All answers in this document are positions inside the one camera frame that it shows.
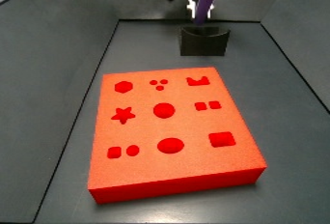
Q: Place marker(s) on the red foam shape board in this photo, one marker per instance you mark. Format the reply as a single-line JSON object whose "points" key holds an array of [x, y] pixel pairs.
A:
{"points": [[170, 136]]}

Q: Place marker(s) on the black curved cradle stand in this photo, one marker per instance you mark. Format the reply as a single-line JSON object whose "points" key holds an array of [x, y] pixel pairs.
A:
{"points": [[203, 41]]}

